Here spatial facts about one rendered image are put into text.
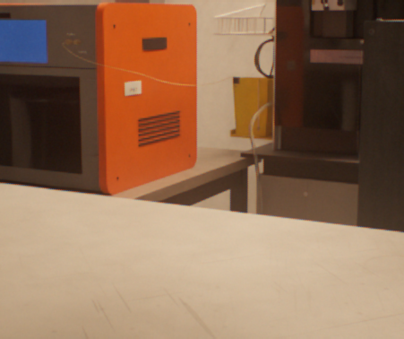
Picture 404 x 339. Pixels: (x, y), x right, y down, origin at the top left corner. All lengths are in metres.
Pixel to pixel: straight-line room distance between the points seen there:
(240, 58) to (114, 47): 1.77
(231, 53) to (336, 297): 2.98
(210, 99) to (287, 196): 1.49
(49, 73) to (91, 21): 0.17
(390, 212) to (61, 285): 0.69
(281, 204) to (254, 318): 1.65
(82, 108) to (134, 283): 1.23
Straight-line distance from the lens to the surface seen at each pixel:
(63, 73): 1.88
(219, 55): 3.61
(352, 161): 2.14
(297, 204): 2.21
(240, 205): 2.41
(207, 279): 0.67
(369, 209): 1.27
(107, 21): 1.81
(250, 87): 2.32
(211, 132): 3.65
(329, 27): 2.13
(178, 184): 1.99
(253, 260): 0.72
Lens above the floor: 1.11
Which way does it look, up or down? 11 degrees down
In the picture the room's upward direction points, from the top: straight up
